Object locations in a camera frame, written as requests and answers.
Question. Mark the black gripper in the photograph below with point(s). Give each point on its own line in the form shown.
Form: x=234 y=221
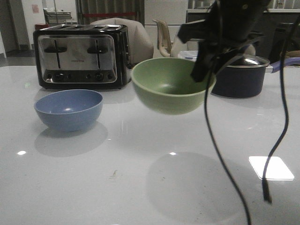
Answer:
x=234 y=36

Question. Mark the green bowl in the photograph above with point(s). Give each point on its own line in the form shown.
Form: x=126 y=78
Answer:
x=166 y=86

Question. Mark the blue bowl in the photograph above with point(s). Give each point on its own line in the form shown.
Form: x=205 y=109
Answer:
x=70 y=110

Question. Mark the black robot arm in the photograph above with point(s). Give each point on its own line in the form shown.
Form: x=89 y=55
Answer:
x=223 y=35

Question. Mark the clear plastic storage container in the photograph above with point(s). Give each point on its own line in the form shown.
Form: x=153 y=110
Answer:
x=188 y=55

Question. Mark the right beige armchair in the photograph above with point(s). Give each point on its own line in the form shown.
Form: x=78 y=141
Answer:
x=178 y=46

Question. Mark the beige armchair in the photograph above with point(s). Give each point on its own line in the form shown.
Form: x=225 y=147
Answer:
x=140 y=45
x=178 y=46

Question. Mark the glass pot lid blue knob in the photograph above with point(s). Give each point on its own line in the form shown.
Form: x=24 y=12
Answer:
x=250 y=61

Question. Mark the dark blue saucepan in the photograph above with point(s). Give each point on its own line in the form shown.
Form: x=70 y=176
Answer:
x=242 y=82

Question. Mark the cream wooden chair back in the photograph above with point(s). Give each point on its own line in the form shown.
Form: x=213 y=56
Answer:
x=164 y=44

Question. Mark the white refrigerator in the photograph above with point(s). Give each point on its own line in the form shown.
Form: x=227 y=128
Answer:
x=173 y=12

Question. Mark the left beige armchair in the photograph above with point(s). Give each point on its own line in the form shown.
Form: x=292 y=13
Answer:
x=140 y=45

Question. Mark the black and chrome toaster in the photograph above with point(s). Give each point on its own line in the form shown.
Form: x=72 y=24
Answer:
x=82 y=56

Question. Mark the metal cart in hallway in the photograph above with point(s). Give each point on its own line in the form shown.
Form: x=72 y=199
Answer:
x=56 y=17

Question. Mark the red trash bin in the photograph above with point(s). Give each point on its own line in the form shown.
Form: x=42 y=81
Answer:
x=40 y=26

